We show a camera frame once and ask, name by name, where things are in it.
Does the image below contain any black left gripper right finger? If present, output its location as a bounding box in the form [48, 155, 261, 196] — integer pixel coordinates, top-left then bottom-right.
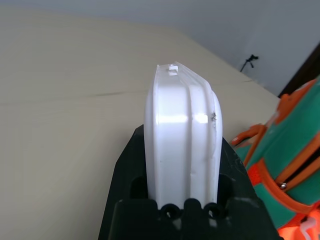
[215, 136, 261, 209]

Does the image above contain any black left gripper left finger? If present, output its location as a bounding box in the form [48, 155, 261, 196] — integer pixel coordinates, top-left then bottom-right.
[98, 126, 156, 240]

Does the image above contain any white plastic pencil case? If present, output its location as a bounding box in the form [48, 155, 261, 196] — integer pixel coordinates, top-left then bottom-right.
[144, 60, 224, 209]

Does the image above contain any orange and teal backpack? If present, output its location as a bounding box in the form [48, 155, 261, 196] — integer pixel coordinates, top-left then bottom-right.
[231, 77, 320, 240]

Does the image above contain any black tripod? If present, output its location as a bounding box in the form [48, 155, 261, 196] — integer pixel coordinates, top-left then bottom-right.
[239, 53, 260, 73]

